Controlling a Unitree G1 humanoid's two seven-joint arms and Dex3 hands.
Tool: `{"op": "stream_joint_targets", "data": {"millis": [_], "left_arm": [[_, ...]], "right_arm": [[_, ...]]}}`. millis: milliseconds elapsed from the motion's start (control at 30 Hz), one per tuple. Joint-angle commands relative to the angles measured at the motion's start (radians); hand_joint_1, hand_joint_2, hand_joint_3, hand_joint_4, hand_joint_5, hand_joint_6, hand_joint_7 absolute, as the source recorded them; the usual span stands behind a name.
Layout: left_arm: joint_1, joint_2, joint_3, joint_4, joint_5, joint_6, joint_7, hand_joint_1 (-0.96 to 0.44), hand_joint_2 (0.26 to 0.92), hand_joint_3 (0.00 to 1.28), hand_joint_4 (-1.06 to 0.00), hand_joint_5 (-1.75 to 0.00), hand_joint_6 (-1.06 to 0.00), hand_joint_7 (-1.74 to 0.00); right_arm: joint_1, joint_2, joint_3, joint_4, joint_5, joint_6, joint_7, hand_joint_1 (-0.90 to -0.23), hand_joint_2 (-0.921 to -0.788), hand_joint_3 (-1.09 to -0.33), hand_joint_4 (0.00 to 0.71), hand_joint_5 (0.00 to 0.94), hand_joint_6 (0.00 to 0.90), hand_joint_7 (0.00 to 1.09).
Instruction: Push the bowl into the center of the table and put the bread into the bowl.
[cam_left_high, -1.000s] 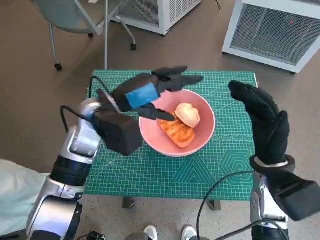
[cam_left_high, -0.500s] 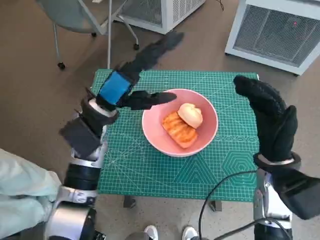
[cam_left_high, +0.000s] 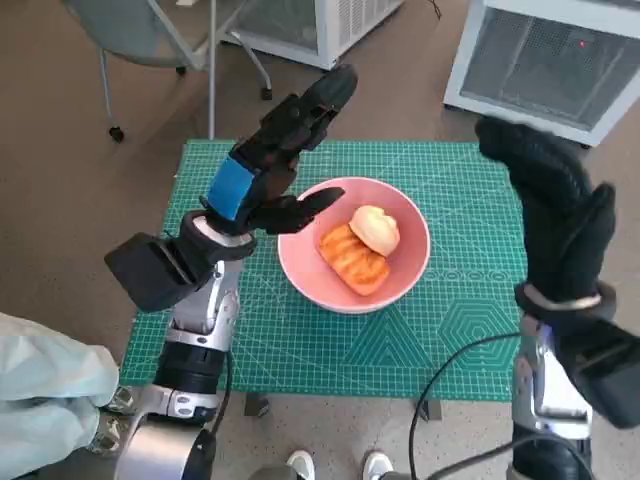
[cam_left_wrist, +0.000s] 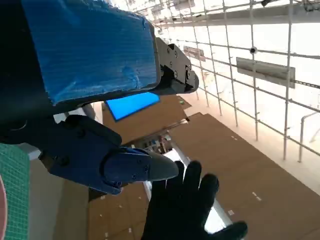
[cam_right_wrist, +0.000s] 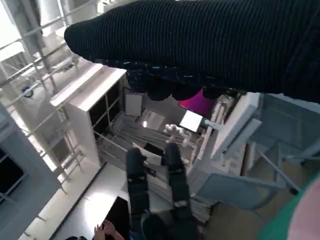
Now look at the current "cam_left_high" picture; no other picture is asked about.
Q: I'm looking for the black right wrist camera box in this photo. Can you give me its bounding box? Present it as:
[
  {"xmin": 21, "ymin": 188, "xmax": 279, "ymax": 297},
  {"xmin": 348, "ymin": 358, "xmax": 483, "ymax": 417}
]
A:
[{"xmin": 554, "ymin": 317, "xmax": 640, "ymax": 430}]

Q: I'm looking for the green cutting mat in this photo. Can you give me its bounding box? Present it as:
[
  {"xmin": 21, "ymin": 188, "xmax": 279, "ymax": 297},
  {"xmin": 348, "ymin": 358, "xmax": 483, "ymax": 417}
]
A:
[{"xmin": 121, "ymin": 139, "xmax": 531, "ymax": 401}]

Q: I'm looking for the grey table leg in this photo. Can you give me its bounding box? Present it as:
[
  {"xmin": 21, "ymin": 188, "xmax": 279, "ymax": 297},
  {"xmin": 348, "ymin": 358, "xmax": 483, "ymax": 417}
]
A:
[
  {"xmin": 415, "ymin": 399, "xmax": 441, "ymax": 424},
  {"xmin": 244, "ymin": 392, "xmax": 271, "ymax": 418}
]

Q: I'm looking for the pink bowl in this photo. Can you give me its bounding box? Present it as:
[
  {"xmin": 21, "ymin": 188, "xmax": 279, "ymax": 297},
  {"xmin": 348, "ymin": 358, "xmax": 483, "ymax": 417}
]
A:
[{"xmin": 277, "ymin": 177, "xmax": 432, "ymax": 315}]

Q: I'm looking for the black right camera cable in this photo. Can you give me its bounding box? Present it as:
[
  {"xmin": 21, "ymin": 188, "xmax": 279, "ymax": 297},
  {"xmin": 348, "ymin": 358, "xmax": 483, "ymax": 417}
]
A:
[{"xmin": 408, "ymin": 333, "xmax": 524, "ymax": 480}]

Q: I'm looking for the round toy bread bun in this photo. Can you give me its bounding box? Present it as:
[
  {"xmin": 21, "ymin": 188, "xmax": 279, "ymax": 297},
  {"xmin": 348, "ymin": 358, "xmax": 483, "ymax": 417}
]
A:
[{"xmin": 348, "ymin": 204, "xmax": 402, "ymax": 259}]

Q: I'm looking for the white mesh cabinet, red light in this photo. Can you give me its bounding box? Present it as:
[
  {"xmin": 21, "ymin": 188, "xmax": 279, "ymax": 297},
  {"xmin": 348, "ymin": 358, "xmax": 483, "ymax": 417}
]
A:
[{"xmin": 442, "ymin": 0, "xmax": 640, "ymax": 149}]

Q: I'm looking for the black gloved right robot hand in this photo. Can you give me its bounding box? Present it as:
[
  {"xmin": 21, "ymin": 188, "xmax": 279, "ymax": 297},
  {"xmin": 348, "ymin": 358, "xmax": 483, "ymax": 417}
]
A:
[{"xmin": 474, "ymin": 117, "xmax": 617, "ymax": 306}]

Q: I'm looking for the white shoe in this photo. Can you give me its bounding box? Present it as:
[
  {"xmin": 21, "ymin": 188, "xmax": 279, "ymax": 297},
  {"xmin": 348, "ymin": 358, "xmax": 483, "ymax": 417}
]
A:
[
  {"xmin": 362, "ymin": 451, "xmax": 396, "ymax": 480},
  {"xmin": 287, "ymin": 449, "xmax": 316, "ymax": 480}
]

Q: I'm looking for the black left robot hand, blue tape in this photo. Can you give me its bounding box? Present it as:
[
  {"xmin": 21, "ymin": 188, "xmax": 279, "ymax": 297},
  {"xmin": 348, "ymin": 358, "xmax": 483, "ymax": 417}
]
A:
[{"xmin": 199, "ymin": 63, "xmax": 360, "ymax": 236}]

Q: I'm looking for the long striped toy bread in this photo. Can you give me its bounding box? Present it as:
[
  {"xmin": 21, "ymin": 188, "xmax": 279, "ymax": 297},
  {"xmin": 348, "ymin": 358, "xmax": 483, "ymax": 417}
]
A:
[{"xmin": 318, "ymin": 223, "xmax": 392, "ymax": 296}]

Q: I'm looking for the white metal pole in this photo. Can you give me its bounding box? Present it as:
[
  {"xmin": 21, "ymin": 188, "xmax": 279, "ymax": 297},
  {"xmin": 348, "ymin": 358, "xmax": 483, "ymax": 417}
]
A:
[{"xmin": 207, "ymin": 0, "xmax": 221, "ymax": 140}]

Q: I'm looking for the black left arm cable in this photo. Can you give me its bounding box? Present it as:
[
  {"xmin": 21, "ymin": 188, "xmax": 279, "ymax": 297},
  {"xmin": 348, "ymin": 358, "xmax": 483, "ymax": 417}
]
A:
[{"xmin": 207, "ymin": 349, "xmax": 235, "ymax": 441}]

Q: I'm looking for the grey wheeled chair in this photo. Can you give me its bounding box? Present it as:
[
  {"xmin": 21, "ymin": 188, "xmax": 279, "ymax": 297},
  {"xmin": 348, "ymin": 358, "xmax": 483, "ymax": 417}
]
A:
[{"xmin": 59, "ymin": 0, "xmax": 275, "ymax": 144}]

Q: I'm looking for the white louvred mesh cabinet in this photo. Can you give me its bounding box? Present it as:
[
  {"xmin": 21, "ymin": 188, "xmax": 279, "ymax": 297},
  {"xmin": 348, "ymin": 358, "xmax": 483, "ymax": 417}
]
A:
[{"xmin": 219, "ymin": 0, "xmax": 405, "ymax": 71}]

